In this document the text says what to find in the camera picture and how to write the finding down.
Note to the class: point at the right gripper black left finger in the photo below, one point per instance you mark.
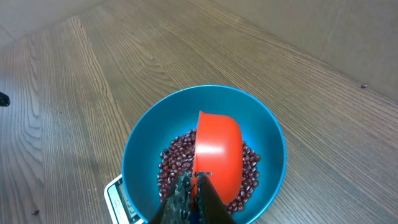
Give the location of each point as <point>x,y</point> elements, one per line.
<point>175,207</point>

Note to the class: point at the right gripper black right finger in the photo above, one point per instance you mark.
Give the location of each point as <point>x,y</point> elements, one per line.
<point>208,205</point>

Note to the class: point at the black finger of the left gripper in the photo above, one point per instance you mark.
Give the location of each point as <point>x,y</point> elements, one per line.
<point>4,100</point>

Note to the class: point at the red measuring scoop blue handle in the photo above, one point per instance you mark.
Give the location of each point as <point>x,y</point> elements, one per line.
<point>219,151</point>

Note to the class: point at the red beans in bowl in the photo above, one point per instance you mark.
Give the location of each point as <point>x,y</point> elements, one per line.
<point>178,157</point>

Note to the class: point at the white kitchen scale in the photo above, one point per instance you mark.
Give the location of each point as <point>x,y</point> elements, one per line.
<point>119,207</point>

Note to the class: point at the blue bowl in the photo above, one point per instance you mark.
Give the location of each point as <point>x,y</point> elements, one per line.
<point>176,114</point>

